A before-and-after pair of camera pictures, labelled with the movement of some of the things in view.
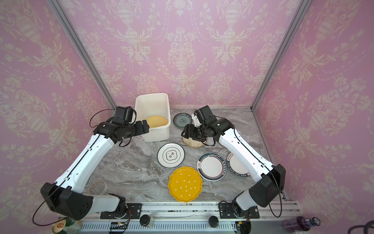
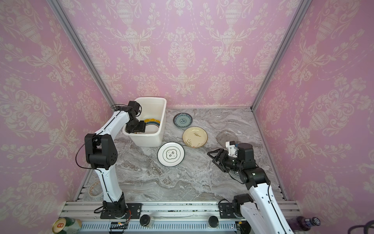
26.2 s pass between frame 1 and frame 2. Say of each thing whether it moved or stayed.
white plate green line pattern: stayed
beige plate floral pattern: stayed
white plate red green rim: moved
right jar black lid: stayed
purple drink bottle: stayed
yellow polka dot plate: moved
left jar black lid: stayed
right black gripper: moved
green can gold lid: stayed
